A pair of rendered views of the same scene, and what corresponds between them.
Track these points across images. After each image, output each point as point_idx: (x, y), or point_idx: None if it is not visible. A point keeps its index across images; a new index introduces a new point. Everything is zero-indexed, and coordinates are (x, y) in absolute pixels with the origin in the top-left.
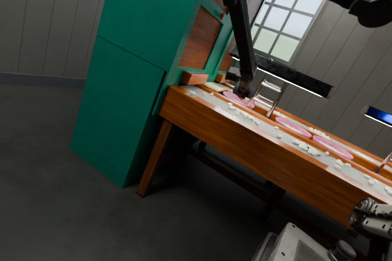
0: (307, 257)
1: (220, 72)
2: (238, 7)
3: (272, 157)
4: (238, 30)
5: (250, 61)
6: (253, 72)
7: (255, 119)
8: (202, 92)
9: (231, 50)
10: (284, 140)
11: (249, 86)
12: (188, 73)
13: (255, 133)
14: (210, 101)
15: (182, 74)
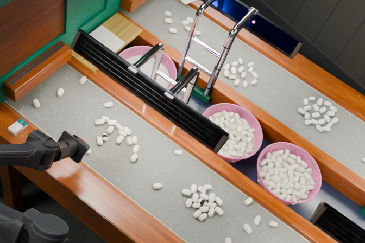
0: None
1: None
2: None
3: (117, 237)
4: None
5: (25, 166)
6: (43, 166)
7: (146, 134)
8: (62, 82)
9: (74, 42)
10: (169, 189)
11: (65, 158)
12: (8, 88)
13: (92, 208)
14: (65, 114)
15: (3, 87)
